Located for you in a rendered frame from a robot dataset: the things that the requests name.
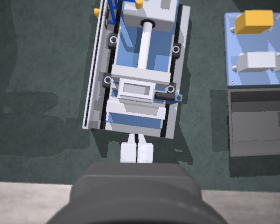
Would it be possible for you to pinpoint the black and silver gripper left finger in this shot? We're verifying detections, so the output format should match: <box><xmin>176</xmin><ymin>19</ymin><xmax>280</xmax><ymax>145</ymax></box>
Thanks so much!
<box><xmin>121</xmin><ymin>134</ymin><xmax>137</xmax><ymax>163</ymax></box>

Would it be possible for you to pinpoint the yellow rectangular block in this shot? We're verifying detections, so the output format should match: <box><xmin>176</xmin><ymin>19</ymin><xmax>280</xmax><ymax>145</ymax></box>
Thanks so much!
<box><xmin>235</xmin><ymin>10</ymin><xmax>273</xmax><ymax>34</ymax></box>

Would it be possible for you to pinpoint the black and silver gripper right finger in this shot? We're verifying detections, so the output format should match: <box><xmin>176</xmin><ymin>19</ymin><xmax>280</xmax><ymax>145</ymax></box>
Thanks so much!
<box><xmin>136</xmin><ymin>134</ymin><xmax>153</xmax><ymax>163</ymax></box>

